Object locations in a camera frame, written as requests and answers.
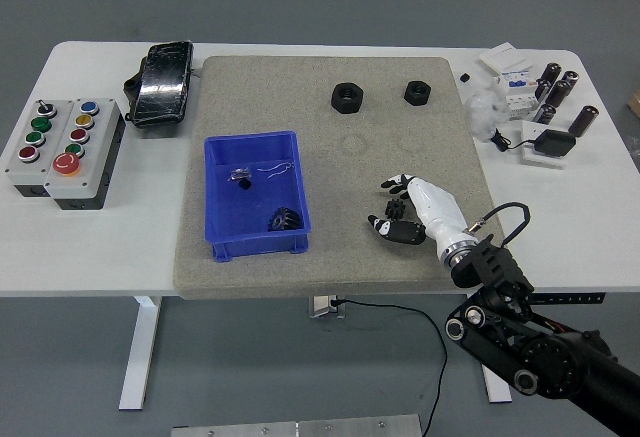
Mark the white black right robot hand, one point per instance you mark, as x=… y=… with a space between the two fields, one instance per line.
x=440 y=212

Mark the small black spur gear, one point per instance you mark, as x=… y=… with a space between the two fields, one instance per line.
x=395 y=210

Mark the large black bevel gear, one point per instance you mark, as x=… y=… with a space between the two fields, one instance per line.
x=285 y=219

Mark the blue plastic box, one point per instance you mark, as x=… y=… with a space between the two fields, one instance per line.
x=240 y=207

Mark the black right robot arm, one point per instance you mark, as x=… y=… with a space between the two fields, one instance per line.
x=545 y=357

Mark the small black hex nut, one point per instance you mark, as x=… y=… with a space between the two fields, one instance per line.
x=418 y=93

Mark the large black hex nut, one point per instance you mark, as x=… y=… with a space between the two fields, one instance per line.
x=346 y=98

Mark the silver table control box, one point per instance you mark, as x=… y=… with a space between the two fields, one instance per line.
x=320 y=307

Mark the brown cardboard box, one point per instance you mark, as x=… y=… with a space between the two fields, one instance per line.
x=635 y=101

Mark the grey emergency-stop control box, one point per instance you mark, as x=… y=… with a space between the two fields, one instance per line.
x=92 y=177

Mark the grey four-button control box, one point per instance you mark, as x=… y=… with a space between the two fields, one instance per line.
x=30 y=167

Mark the grey-brown foam mat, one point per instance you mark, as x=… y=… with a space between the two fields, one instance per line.
x=350 y=257

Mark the white square plate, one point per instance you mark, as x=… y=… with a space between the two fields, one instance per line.
x=532 y=157

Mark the crumpled clear plastic wrap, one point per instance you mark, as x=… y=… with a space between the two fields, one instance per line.
x=485 y=112

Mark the small black square chip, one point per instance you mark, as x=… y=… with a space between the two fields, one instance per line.
x=465 y=77

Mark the white circuit breaker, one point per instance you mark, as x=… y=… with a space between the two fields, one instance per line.
x=520 y=94

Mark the thin white thread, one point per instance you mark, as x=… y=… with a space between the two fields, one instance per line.
x=277 y=168

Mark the white table leg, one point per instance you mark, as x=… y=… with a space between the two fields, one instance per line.
x=142 y=347
x=500 y=395

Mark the tiny black cube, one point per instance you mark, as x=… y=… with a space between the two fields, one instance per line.
x=246 y=186

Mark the small clear plastic bag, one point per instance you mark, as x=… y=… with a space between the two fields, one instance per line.
x=240 y=174

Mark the grey metal plate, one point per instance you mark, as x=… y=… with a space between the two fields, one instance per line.
x=235 y=430

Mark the glossy black wrapped device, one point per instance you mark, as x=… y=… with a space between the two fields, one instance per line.
x=162 y=84

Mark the white wall switch plate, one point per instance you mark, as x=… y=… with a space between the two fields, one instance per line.
x=505 y=58

